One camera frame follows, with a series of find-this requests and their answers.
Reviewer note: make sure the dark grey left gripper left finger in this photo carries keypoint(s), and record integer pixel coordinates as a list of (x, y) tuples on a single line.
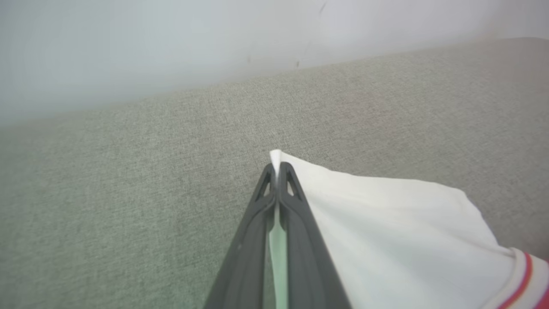
[(244, 257)]

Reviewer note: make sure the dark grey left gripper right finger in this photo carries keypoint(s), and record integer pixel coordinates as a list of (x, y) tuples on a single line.
[(309, 262)]

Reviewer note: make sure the red jersey with white sleeves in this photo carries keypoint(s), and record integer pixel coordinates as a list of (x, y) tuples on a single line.
[(386, 236)]

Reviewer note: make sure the grey fabric sofa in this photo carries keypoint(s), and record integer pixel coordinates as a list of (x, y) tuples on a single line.
[(128, 193)]

